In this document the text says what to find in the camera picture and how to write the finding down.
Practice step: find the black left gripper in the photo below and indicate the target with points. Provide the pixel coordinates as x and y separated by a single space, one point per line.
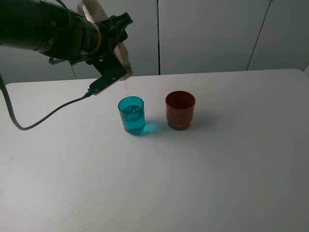
98 35

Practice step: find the transparent brown plastic bottle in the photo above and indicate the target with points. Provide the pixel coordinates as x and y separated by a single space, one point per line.
94 12

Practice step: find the translucent teal plastic cup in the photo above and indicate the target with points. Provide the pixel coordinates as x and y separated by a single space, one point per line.
131 110

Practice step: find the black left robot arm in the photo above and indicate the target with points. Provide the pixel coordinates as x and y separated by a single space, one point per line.
58 32

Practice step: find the red plastic cup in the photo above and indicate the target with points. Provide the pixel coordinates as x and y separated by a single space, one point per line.
179 109

